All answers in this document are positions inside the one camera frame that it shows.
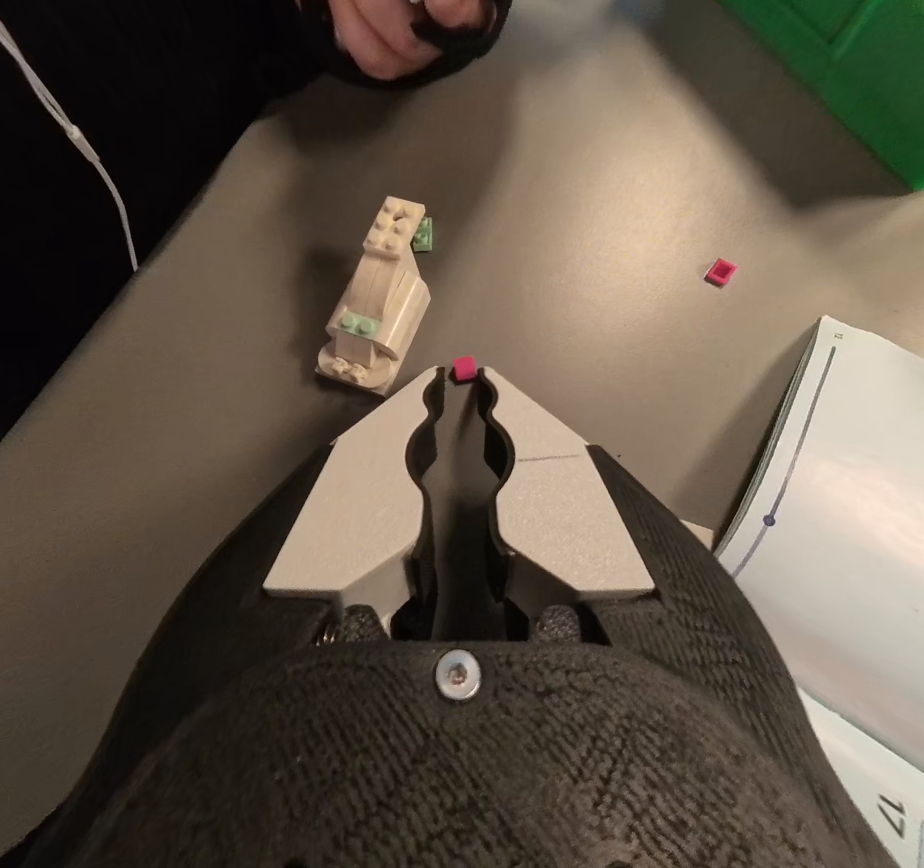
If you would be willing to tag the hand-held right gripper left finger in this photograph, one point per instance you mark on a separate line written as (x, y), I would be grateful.
(346, 521)

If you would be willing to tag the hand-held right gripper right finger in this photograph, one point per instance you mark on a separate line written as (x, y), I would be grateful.
(577, 521)

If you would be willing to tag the small pink lego piece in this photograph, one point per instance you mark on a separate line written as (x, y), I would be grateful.
(721, 273)
(463, 368)

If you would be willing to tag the green plastic bin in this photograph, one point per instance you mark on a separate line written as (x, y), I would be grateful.
(816, 37)

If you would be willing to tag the person's left forearm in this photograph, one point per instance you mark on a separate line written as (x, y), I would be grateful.
(289, 37)

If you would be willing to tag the white lego body assembly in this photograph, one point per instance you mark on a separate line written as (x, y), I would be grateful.
(375, 297)

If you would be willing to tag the light green lego plate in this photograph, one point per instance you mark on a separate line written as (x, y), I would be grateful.
(424, 235)

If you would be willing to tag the person's left hand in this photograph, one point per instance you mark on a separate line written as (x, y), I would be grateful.
(368, 9)

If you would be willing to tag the open instruction booklet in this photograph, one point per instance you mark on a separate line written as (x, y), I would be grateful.
(852, 557)

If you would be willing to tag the person's black sweater torso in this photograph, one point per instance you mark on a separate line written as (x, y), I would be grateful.
(108, 88)

